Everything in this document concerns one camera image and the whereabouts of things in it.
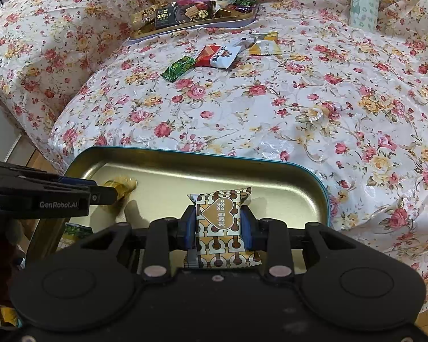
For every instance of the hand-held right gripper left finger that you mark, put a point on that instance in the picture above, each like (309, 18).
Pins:
(189, 228)

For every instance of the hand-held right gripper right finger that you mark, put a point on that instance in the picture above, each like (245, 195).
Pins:
(246, 228)

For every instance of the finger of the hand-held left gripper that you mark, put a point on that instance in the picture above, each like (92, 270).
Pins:
(75, 181)
(105, 195)

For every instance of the gold candy packet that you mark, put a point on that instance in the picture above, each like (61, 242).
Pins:
(123, 184)

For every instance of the brown patterned snack packet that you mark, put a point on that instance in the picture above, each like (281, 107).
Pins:
(219, 217)

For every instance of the gold metal tray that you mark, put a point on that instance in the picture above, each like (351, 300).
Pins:
(253, 185)

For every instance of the green packet with yellow label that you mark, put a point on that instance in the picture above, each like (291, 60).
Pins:
(73, 233)

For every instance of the dark green candy packet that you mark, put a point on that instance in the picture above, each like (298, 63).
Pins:
(178, 69)

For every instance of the red white snack packet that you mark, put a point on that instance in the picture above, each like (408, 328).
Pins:
(217, 57)

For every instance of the white lettered snack packet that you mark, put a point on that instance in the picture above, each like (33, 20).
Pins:
(244, 42)

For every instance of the silver yellow snack packet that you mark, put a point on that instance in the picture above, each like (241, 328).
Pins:
(267, 42)

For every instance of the gold tray of snacks far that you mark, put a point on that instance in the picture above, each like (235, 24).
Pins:
(232, 3)

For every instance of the dark biscuit box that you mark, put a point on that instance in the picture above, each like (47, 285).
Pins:
(182, 14)

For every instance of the purple rimmed tin tray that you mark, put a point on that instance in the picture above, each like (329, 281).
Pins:
(244, 21)

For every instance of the pale green cartoon bottle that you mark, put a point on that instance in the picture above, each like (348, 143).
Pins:
(363, 3)

